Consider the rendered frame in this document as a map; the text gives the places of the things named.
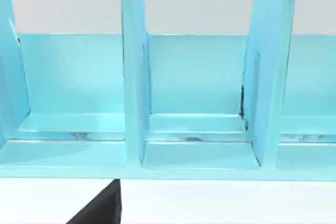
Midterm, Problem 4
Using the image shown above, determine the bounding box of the light blue rack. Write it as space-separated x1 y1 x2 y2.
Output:
0 0 336 180

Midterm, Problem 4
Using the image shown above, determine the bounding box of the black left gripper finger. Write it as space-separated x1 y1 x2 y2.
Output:
65 178 123 224

